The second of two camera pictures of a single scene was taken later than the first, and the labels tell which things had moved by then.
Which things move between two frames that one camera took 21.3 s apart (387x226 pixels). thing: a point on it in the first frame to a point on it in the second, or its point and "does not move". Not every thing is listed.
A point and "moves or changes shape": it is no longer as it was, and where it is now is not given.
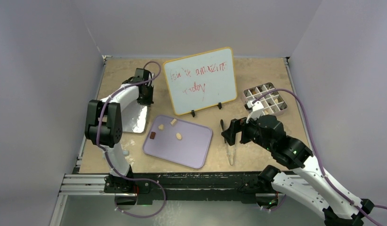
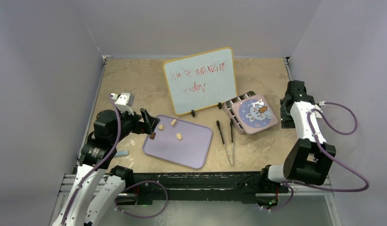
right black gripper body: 249,132 to 287,121
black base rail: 241,187 does not move
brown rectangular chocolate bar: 152,135 does not move
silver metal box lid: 134,117 moves or changes shape
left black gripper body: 147,99 to 130,123
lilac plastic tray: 177,140 does not move
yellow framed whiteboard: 201,80 does not move
